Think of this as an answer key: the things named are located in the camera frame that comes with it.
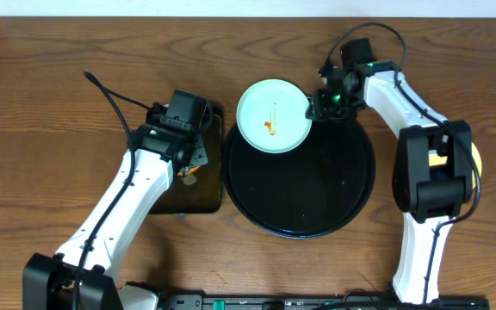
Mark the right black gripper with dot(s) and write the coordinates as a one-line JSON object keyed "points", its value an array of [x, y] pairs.
{"points": [[321, 111]]}

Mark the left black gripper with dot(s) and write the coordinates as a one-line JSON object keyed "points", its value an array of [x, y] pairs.
{"points": [[194, 159]]}

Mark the orange green sponge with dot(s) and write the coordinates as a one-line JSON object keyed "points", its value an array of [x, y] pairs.
{"points": [[187, 172]]}

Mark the light blue plate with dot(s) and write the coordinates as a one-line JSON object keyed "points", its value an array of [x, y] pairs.
{"points": [[271, 116]]}

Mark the yellow plate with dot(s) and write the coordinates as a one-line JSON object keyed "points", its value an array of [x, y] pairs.
{"points": [[435, 160]]}

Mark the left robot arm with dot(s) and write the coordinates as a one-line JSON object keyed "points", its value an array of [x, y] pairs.
{"points": [[83, 271]]}

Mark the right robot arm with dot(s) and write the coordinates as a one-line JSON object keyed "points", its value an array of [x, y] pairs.
{"points": [[435, 172]]}

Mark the rectangular black water tray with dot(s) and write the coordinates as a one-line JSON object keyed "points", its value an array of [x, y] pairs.
{"points": [[198, 192]]}

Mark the round black tray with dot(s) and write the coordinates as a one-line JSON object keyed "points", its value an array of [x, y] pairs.
{"points": [[311, 191]]}

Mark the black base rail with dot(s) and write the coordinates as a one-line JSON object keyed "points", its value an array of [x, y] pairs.
{"points": [[358, 301]]}

